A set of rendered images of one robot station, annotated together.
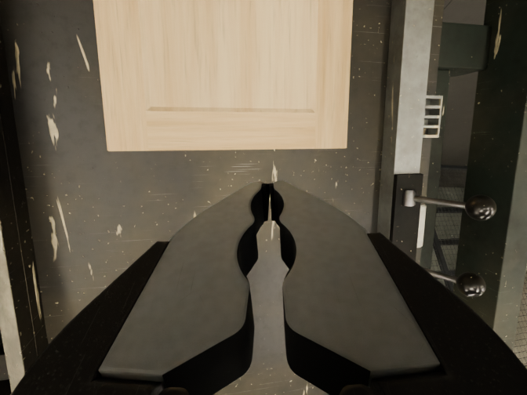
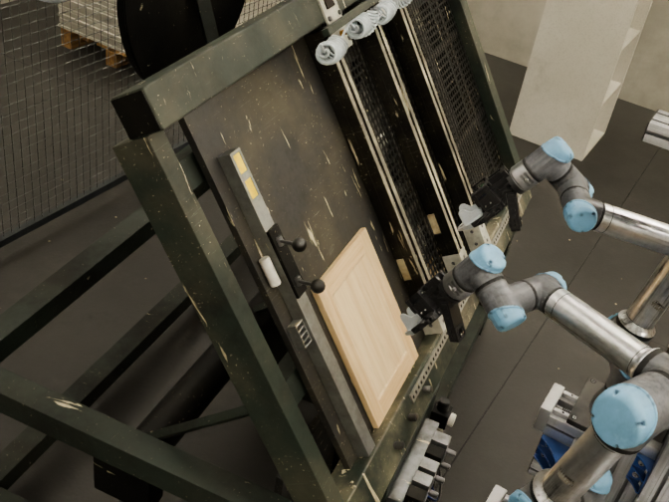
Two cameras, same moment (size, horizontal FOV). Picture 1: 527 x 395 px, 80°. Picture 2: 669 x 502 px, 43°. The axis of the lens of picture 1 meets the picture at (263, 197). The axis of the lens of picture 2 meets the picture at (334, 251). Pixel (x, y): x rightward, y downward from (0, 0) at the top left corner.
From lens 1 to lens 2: 234 cm
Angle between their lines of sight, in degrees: 74
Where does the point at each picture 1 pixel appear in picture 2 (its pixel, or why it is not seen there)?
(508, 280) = (225, 268)
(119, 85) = (372, 256)
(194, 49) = (365, 288)
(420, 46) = (328, 358)
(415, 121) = (312, 323)
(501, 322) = (209, 234)
